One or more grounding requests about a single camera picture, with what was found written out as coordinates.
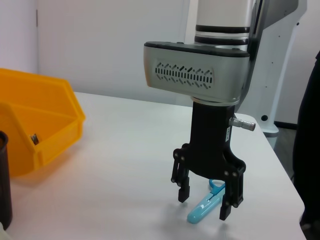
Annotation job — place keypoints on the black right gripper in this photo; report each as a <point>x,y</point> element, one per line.
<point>210,137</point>

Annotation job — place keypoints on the blue scissors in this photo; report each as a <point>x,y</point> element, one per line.
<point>200,211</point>

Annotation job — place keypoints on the black mesh pen holder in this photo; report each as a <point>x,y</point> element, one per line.
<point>5,180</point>

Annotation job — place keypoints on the black curved object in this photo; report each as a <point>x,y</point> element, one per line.
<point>310,150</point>

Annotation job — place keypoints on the grey robot stand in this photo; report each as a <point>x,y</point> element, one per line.
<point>277,62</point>

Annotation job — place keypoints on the yellow plastic bin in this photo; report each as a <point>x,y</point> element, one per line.
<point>50,105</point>

